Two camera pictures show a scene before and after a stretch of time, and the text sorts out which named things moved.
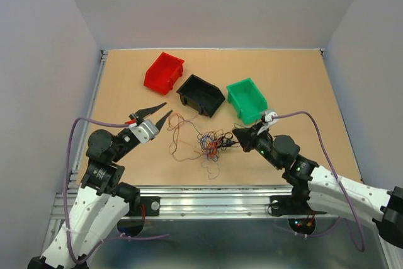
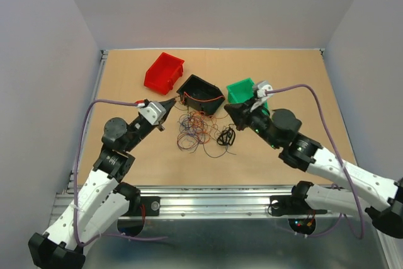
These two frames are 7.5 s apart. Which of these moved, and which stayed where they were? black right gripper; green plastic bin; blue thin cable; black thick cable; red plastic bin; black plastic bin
Moved: black thick cable; black right gripper; blue thin cable
Stayed: red plastic bin; black plastic bin; green plastic bin
